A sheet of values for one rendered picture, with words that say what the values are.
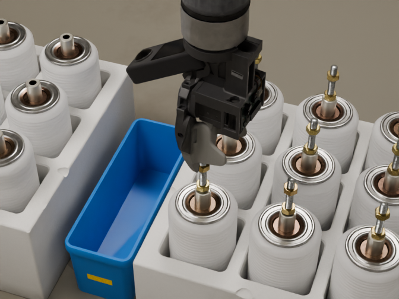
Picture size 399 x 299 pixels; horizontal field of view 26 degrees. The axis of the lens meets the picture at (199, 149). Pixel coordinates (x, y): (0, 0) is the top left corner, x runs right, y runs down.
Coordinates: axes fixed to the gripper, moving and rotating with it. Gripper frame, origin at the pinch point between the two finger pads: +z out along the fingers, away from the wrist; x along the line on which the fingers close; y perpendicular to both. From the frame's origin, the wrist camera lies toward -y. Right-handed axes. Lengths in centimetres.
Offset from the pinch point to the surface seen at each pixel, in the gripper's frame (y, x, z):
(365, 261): 23.8, 1.1, 9.3
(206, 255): 3.5, -3.9, 15.2
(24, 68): -41.3, 15.2, 13.9
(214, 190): 1.1, 2.7, 9.4
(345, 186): 15.0, 18.6, 16.8
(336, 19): -9, 80, 35
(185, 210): -0.6, -2.5, 9.4
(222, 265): 5.0, -2.0, 18.5
